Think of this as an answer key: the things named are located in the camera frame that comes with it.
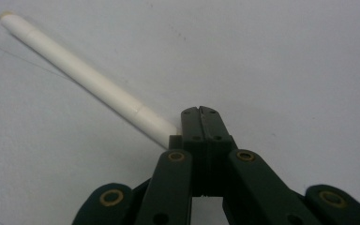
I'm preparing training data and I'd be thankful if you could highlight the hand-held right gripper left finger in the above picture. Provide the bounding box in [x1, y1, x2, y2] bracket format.
[168, 107, 205, 198]

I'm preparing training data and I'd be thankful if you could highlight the white pen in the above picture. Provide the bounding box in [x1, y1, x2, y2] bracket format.
[0, 10, 182, 149]

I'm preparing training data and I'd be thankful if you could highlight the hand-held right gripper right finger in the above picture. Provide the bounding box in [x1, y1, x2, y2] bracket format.
[201, 105, 239, 198]

